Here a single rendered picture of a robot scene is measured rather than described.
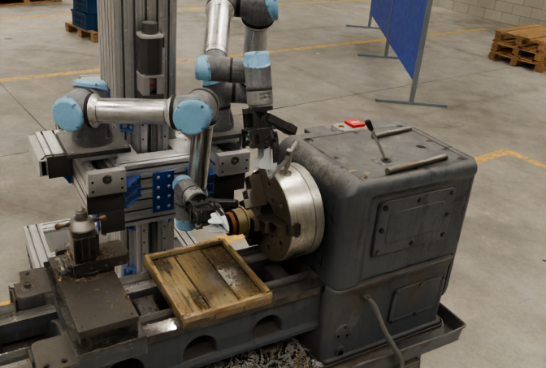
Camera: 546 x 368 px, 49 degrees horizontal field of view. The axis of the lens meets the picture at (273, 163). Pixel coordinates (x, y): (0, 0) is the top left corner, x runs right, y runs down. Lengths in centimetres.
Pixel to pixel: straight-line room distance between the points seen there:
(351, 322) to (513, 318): 165
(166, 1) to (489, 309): 245
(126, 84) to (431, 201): 123
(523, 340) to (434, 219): 151
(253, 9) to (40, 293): 113
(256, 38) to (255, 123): 56
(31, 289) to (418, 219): 126
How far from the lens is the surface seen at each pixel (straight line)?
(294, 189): 188
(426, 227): 217
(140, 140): 243
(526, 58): 947
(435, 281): 238
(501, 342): 349
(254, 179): 197
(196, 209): 193
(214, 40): 187
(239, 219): 190
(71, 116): 208
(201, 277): 201
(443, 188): 215
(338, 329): 217
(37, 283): 200
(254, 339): 205
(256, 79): 168
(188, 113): 193
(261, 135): 169
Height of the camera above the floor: 206
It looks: 25 degrees down
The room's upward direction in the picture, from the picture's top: 5 degrees clockwise
